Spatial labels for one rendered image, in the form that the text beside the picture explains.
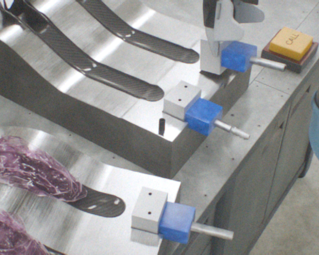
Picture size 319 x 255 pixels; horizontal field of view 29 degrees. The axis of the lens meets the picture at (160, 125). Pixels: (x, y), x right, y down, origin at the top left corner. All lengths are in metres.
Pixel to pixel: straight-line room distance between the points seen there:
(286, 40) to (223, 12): 0.28
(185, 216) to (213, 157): 0.19
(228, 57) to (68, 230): 0.36
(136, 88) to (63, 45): 0.15
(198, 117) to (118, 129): 0.13
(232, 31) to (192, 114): 0.13
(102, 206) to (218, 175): 0.20
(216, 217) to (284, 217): 0.70
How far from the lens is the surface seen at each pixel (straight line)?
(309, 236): 1.93
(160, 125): 0.89
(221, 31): 0.93
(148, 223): 0.82
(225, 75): 1.04
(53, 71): 1.00
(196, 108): 0.91
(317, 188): 2.05
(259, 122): 1.06
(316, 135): 0.34
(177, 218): 0.83
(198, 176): 0.96
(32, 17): 1.07
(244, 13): 0.98
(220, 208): 1.24
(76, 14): 1.07
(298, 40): 1.18
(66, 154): 0.89
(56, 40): 1.04
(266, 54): 1.17
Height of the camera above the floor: 1.53
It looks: 45 degrees down
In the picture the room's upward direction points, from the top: 2 degrees clockwise
